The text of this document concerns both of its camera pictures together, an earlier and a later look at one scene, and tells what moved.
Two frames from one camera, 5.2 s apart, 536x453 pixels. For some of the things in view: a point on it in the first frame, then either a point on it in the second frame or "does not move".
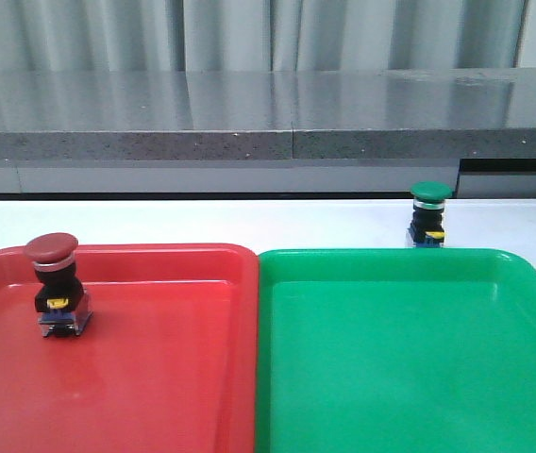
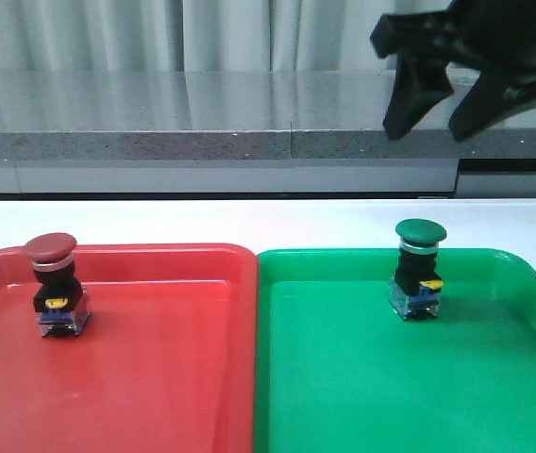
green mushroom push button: (429, 197) -> (414, 293)
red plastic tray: (168, 363) does not move
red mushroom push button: (61, 302) does not move
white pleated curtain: (265, 35) does not move
